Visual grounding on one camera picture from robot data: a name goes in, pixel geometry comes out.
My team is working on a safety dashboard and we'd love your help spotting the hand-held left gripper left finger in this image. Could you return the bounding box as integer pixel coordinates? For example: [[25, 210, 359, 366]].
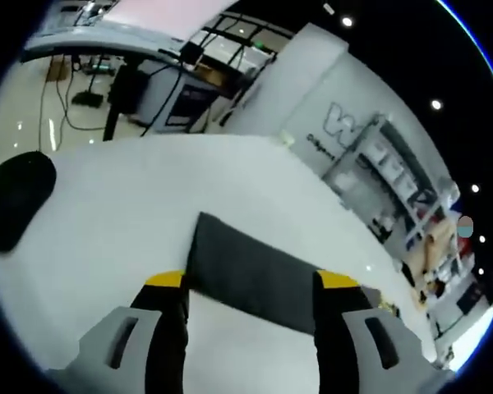
[[46, 270, 190, 394]]

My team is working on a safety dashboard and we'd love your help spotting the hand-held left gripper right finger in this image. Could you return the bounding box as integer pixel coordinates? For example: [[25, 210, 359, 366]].
[[312, 268, 458, 394]]

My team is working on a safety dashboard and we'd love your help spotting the yellow blue grey garment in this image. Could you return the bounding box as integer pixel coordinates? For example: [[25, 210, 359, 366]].
[[186, 211, 380, 336]]

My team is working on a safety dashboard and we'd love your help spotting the black board on tripod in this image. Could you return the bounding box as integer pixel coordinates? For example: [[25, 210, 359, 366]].
[[455, 282, 485, 314]]

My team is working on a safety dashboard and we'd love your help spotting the grey metal storage shelf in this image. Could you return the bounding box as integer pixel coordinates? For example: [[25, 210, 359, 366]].
[[323, 117, 458, 248]]

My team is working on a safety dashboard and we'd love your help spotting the black oval seat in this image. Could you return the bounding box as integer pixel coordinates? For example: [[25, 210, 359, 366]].
[[0, 150, 58, 253]]

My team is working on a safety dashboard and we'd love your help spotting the grey desk cabinet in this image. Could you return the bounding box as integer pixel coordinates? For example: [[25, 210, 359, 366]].
[[138, 61, 215, 133]]

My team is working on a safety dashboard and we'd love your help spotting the black floor stand base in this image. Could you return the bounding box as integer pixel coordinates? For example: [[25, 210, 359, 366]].
[[71, 91, 104, 108]]

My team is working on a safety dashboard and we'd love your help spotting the cardboard box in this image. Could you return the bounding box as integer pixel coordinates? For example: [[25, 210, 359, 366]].
[[194, 61, 228, 88]]

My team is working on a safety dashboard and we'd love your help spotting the black monitor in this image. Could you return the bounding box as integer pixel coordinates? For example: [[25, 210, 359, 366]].
[[179, 41, 205, 65]]

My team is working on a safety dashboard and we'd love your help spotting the white curved desk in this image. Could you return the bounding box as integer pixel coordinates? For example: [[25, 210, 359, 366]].
[[19, 14, 182, 63]]

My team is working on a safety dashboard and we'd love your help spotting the black cable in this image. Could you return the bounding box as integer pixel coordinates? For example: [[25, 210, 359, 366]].
[[39, 61, 108, 153]]

